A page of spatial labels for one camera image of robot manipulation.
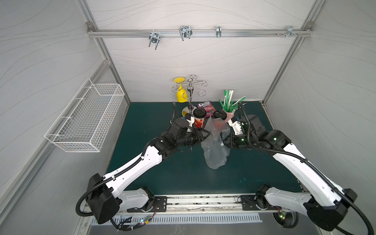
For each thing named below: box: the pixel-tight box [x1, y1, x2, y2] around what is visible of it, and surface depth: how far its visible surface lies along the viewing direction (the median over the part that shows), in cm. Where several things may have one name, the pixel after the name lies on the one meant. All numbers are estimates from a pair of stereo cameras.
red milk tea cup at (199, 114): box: [192, 107, 207, 129], surface depth 94 cm
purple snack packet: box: [196, 100, 216, 118], surface depth 117 cm
